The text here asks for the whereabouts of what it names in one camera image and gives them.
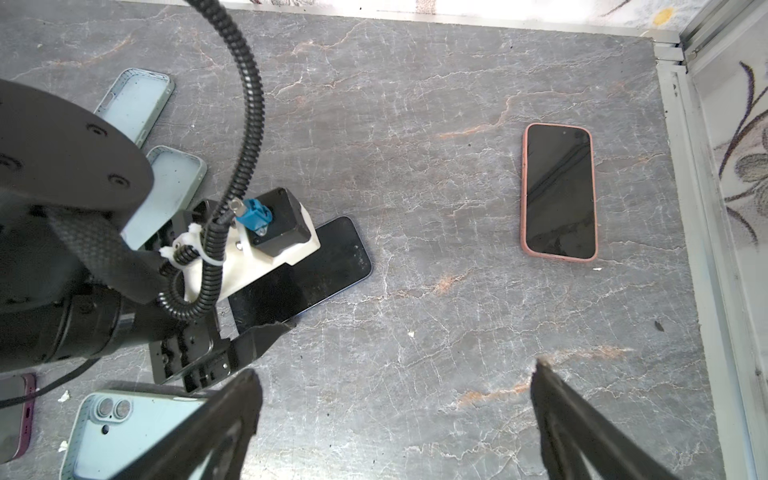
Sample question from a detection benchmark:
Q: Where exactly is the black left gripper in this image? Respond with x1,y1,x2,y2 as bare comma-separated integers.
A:
146,200,298,394

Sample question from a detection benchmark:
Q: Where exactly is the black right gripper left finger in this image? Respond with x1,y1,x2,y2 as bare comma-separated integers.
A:
115,369,263,479

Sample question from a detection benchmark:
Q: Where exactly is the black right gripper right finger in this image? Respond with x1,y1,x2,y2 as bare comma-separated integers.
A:
531,360,675,479

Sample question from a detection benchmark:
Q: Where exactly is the pink phone case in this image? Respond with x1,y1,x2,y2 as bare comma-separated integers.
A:
520,122,600,264

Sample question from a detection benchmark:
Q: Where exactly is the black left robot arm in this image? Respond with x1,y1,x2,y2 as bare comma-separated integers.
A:
1,77,288,392

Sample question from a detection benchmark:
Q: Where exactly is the light blue phone face down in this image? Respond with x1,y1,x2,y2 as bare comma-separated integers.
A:
60,390,206,479

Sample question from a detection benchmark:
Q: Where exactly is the blue-edged black phone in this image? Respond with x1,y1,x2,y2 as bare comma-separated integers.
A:
229,216,372,334

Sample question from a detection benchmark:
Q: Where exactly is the light blue case near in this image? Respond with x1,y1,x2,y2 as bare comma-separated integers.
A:
121,145,208,250

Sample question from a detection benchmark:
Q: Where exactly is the light blue case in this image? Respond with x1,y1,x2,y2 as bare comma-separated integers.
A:
121,145,208,250
94,68,175,148

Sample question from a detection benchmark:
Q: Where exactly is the purple-edged black phone near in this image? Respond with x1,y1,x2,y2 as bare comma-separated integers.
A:
0,373,36,464

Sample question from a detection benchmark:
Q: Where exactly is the light blue case far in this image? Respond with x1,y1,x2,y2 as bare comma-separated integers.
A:
94,68,175,148

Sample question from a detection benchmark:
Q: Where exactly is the black corrugated left cable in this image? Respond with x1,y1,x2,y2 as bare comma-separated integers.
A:
157,0,266,323

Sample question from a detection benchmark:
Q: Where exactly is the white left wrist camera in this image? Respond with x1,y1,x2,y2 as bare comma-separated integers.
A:
158,187,322,304

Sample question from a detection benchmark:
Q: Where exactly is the aluminium corner frame post right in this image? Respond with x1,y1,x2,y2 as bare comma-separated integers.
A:
653,0,767,65

